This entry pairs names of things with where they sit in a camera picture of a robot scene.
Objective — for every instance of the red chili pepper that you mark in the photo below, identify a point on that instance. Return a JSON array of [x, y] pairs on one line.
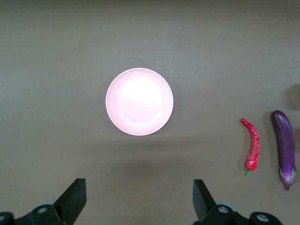
[[254, 145]]

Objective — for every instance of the purple eggplant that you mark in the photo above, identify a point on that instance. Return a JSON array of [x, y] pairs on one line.
[[284, 145]]

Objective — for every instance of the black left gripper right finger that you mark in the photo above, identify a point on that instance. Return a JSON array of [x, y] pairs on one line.
[[206, 206]]

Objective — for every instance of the pink round plate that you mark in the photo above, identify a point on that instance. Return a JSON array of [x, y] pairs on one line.
[[139, 102]]

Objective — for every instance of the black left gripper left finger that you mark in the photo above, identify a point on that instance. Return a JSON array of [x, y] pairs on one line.
[[68, 206]]

